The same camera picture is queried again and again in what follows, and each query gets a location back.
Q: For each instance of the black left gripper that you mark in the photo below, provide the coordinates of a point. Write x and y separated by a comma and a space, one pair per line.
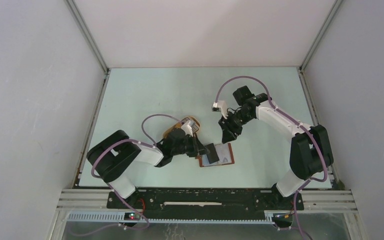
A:
197, 147

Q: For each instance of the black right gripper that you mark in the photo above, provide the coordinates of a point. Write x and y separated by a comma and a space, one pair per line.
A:
228, 129

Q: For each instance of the white striped credit card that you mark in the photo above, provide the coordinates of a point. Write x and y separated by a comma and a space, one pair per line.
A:
224, 153

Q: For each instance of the brown leather card holder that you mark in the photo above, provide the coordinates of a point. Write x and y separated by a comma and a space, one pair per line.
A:
204, 163

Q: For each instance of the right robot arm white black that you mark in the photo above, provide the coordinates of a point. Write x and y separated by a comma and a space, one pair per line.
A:
310, 149

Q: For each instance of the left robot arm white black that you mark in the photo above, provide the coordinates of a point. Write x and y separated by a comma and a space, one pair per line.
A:
111, 158

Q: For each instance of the stack of credit cards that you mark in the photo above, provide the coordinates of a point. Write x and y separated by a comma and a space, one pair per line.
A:
195, 125

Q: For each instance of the beige oval card tray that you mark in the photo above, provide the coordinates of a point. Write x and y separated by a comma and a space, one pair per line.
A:
176, 126

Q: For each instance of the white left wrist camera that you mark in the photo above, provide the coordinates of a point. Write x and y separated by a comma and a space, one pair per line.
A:
187, 127

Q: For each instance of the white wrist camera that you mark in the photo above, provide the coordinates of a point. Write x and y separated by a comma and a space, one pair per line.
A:
220, 106
187, 127

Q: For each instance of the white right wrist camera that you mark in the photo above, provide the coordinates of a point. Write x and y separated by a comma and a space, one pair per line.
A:
220, 106

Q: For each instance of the aluminium frame rail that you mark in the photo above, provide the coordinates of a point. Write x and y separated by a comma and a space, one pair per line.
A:
314, 201

